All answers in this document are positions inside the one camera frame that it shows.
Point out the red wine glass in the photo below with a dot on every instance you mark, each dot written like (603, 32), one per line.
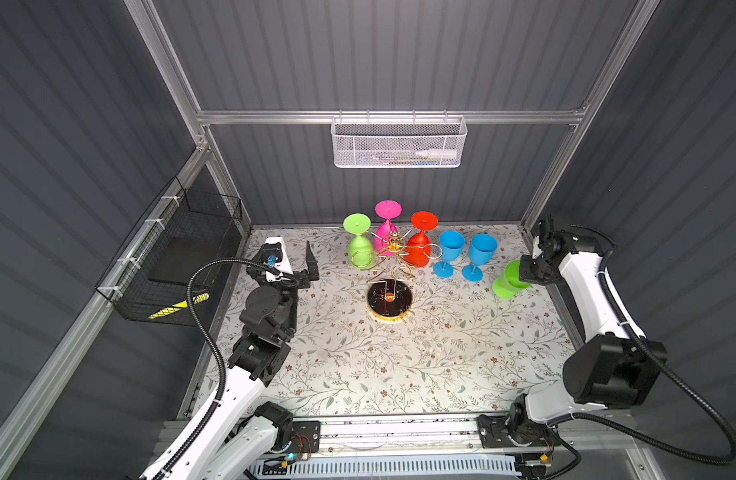
(419, 240)

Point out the blue wine glass front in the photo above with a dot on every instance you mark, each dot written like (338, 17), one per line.
(482, 249)

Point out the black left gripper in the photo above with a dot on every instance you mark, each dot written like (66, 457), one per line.
(302, 280)

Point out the blue wine glass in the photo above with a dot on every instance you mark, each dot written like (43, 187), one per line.
(482, 249)
(451, 244)

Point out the magenta wine glass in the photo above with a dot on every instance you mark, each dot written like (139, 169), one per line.
(387, 210)

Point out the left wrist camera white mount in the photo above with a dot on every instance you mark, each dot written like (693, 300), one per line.
(274, 254)

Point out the white marker in basket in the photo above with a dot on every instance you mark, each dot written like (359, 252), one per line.
(437, 154)

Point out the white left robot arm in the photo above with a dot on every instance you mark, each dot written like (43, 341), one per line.
(222, 441)

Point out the green wine glass front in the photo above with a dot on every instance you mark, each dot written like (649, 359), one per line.
(509, 283)

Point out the green wine glass back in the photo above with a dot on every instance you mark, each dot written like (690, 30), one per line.
(359, 240)

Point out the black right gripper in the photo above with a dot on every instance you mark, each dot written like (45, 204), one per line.
(525, 274)

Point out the gold wine glass rack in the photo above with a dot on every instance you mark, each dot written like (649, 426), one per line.
(389, 296)

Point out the green wine glass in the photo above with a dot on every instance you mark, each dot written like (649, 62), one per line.
(359, 240)
(509, 283)

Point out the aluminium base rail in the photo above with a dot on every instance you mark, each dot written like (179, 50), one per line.
(444, 432)

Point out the white perforated vent cover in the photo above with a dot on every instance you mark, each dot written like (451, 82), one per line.
(376, 467)

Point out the white wire mesh basket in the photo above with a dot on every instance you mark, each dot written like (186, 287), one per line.
(391, 142)

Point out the black wire basket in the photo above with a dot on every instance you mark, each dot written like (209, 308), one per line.
(188, 229)

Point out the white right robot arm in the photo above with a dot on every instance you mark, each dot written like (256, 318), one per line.
(607, 371)

